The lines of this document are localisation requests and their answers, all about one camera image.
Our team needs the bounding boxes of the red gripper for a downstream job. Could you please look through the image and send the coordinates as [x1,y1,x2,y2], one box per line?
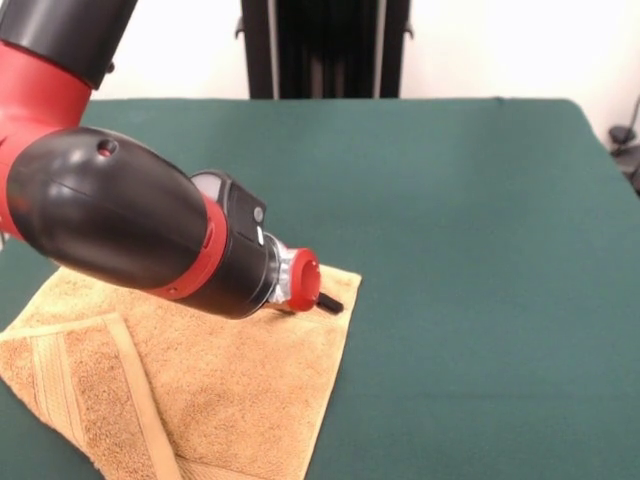
[277,247,345,316]

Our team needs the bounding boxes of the orange terry towel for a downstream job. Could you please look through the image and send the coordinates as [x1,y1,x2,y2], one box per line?
[0,263,364,480]

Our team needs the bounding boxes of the dark green table cloth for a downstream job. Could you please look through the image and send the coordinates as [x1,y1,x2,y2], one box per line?
[0,97,640,480]

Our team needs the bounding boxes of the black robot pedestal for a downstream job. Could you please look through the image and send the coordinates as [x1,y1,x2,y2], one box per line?
[233,0,415,100]

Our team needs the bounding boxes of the black plug with cable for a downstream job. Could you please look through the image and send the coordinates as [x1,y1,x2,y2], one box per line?
[607,94,640,196]

